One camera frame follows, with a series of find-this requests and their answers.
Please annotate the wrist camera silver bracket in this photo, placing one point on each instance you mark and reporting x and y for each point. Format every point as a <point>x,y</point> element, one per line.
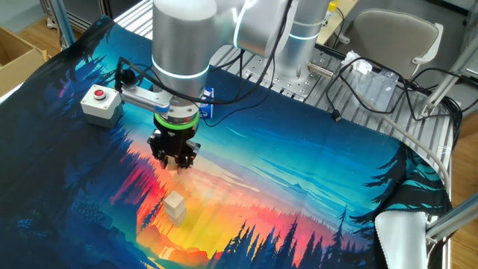
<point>143,98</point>

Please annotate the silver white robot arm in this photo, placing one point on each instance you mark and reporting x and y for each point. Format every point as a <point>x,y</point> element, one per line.
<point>183,37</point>

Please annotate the colourful landscape print cloth mat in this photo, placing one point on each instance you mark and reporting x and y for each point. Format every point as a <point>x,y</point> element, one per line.
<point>336,168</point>

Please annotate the grey emergency stop button box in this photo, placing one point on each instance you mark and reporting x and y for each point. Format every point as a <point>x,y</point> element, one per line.
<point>101,110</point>

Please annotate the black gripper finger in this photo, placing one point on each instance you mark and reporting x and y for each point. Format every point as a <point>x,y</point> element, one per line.
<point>158,151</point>
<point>186,157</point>

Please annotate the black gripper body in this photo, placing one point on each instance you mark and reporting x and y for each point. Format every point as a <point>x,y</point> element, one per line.
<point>175,142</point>

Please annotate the white office chair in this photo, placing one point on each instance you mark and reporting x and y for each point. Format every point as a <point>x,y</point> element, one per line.
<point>392,37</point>

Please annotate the aluminium frame post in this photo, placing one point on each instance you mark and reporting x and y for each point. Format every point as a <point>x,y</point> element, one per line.
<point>452,222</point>
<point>448,78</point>
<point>64,22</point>

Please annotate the blue tissue pack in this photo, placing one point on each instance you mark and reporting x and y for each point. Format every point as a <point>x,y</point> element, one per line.
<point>207,108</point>

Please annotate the clear plastic bag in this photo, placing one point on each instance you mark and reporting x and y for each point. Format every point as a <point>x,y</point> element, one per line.
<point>373,89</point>

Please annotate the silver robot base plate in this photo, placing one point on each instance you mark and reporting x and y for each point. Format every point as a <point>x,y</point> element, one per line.
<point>298,87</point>

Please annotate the brown cardboard box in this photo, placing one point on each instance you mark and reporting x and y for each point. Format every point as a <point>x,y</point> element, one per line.
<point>18,63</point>

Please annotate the beige cardboard panel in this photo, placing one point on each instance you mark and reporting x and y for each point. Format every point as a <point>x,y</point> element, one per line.
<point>336,18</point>

